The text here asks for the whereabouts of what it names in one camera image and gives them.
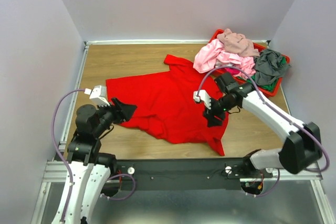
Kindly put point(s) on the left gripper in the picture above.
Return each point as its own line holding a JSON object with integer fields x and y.
{"x": 125, "y": 111}

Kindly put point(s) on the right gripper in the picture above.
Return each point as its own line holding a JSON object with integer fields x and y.
{"x": 212, "y": 121}

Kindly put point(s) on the red t-shirt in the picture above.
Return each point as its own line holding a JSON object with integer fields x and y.
{"x": 165, "y": 106}

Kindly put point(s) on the red plastic bin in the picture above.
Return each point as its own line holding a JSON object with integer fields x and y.
{"x": 268, "y": 90}

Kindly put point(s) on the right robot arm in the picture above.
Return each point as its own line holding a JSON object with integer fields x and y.
{"x": 301, "y": 141}

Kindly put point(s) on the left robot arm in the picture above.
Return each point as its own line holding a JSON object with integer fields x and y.
{"x": 79, "y": 199}

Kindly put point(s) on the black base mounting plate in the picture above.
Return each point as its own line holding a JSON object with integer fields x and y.
{"x": 188, "y": 173}

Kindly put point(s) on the magenta shirt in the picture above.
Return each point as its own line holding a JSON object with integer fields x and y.
{"x": 233, "y": 70}

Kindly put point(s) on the light pink shirt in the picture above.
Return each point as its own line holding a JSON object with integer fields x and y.
{"x": 214, "y": 55}

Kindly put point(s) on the grey shirt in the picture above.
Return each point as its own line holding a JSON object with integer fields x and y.
{"x": 270, "y": 52}

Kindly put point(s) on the dusty pink shirt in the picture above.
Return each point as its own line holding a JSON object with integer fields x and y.
{"x": 236, "y": 43}

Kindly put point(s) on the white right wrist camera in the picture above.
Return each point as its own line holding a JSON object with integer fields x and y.
{"x": 202, "y": 96}

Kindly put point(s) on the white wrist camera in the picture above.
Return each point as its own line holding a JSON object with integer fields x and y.
{"x": 202, "y": 96}
{"x": 98, "y": 95}

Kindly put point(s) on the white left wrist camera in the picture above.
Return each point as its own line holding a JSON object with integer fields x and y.
{"x": 98, "y": 95}

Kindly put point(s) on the aluminium left rail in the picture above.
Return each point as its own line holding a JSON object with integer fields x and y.
{"x": 61, "y": 142}

